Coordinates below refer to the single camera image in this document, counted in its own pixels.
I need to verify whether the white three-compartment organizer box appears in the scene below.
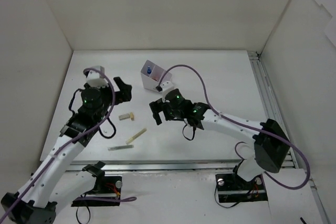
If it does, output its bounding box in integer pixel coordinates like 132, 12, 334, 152
140, 60, 166, 93

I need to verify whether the green highlighter pen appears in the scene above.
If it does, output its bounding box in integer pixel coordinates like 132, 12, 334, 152
108, 144, 134, 151

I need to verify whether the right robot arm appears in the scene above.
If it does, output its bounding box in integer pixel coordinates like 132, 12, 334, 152
149, 89, 290, 188

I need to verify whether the yellow highlighter pen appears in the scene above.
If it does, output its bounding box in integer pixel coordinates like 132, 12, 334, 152
125, 128, 147, 145

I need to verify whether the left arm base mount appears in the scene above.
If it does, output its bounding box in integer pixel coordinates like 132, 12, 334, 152
71, 176, 122, 207

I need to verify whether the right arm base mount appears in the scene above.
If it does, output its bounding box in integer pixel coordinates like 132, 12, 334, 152
214, 174, 268, 208

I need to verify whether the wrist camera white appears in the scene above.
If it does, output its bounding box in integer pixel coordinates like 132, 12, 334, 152
85, 70, 108, 88
155, 81, 175, 103

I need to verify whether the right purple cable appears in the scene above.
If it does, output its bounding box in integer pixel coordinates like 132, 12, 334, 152
157, 64, 311, 190

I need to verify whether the purple cable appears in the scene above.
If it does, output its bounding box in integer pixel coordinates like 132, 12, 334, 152
157, 64, 311, 190
2, 68, 137, 217

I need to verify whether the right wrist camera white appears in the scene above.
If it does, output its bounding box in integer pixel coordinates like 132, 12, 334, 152
155, 81, 175, 103

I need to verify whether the yellow eraser with sleeve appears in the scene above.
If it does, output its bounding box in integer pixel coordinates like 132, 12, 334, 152
119, 112, 135, 121

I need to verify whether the aluminium frame rail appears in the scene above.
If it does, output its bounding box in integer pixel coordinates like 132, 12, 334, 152
39, 50, 331, 224

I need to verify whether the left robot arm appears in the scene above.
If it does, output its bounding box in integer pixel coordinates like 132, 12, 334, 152
1, 77, 132, 223

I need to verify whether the blue-capped clear spray bottle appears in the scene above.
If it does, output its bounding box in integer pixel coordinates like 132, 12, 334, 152
146, 66, 152, 75

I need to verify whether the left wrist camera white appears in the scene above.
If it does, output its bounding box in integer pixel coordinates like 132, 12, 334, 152
85, 70, 108, 88

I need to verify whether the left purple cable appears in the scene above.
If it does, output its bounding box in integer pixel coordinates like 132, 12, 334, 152
2, 68, 137, 217

